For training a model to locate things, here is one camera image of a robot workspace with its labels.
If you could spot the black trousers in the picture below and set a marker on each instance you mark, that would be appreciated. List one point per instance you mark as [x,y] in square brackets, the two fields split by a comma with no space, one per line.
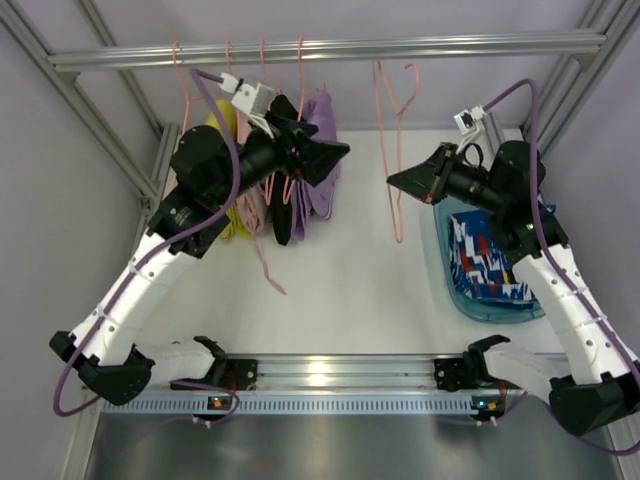
[281,214]

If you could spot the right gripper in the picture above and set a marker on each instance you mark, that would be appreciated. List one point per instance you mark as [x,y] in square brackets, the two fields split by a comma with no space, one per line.
[440,171]

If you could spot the pink hanger of blue trousers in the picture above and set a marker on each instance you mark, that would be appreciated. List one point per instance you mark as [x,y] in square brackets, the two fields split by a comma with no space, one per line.
[380,79]

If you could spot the pink trousers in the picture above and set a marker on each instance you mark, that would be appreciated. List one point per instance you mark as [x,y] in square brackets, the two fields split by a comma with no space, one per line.
[252,210]

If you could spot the aluminium front rail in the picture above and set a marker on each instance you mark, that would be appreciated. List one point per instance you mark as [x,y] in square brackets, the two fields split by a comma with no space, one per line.
[350,372]

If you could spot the aluminium hanging rail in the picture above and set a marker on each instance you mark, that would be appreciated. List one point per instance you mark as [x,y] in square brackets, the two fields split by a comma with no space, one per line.
[119,58]

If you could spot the pink hanger of black trousers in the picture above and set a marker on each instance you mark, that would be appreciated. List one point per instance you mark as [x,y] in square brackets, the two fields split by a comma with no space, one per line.
[269,183]

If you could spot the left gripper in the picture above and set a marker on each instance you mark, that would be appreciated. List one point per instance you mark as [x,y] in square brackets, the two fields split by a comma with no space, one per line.
[291,153]

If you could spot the grey slotted cable duct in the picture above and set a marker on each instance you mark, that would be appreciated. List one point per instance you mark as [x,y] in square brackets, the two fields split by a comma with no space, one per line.
[297,404]

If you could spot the pink hanger of purple trousers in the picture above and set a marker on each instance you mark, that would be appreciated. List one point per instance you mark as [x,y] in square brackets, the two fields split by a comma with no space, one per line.
[290,184]

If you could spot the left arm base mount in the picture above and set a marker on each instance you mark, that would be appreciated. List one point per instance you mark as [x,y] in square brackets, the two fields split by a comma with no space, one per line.
[235,374]

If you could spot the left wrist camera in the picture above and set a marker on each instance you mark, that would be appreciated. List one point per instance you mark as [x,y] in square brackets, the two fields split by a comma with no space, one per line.
[253,100]

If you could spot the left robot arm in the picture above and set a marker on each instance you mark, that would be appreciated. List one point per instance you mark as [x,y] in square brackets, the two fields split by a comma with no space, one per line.
[212,172]

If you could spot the pink hanger of yellow trousers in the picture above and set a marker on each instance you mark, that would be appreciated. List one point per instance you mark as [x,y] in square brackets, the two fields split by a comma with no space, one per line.
[189,99]

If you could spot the teal plastic bin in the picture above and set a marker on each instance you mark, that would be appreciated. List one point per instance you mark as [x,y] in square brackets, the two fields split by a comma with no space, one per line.
[475,310]

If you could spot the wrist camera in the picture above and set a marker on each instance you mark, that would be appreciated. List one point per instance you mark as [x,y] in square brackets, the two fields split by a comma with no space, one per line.
[470,124]
[253,100]

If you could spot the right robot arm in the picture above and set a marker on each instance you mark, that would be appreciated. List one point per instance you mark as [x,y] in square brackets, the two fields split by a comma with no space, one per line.
[534,242]

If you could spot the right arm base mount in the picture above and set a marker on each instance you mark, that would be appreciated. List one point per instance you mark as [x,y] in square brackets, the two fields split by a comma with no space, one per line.
[461,373]

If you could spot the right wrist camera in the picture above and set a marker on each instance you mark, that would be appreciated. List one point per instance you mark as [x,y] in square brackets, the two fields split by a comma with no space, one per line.
[470,124]

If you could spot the yellow trousers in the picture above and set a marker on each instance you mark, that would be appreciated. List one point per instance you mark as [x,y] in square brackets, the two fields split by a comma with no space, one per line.
[235,228]

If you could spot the purple trousers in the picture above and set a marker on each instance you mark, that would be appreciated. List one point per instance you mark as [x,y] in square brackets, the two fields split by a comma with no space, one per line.
[307,200]

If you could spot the blue patterned trousers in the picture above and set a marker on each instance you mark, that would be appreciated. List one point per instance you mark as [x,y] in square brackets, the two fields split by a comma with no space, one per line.
[479,269]

